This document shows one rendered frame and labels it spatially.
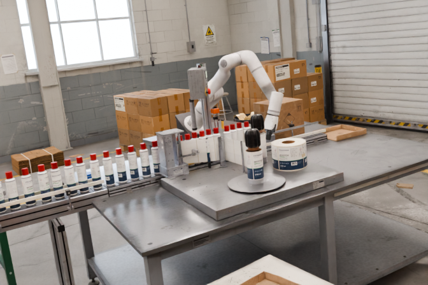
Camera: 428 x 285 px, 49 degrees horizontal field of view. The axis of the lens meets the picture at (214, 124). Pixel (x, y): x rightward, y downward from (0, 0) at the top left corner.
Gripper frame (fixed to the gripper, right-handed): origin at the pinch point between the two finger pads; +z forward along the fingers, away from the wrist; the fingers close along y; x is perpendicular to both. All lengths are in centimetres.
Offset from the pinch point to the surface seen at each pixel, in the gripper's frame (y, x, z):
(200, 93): 0, -59, -19
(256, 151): 63, -53, 6
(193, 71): -2, -65, -31
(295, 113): -18.6, 34.1, -20.8
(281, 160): 52, -27, 10
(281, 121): -18.4, 22.3, -12.8
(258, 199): 78, -56, 28
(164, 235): 76, -102, 49
